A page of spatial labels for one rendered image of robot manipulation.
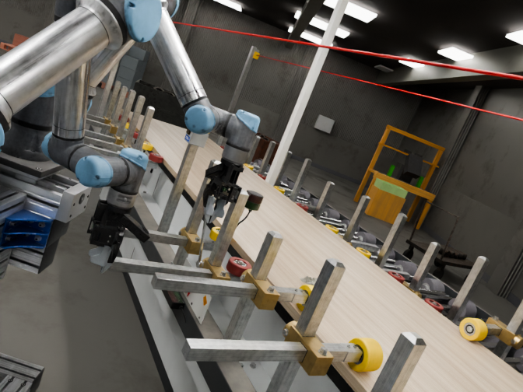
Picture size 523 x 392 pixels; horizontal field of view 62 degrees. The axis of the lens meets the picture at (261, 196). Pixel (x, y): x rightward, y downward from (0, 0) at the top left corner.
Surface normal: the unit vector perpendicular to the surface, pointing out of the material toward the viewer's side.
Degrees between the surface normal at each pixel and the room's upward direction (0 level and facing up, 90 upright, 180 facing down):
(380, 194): 90
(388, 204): 90
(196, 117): 90
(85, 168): 90
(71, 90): 100
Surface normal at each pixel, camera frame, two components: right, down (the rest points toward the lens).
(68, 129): 0.28, 0.50
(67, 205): 0.00, 0.23
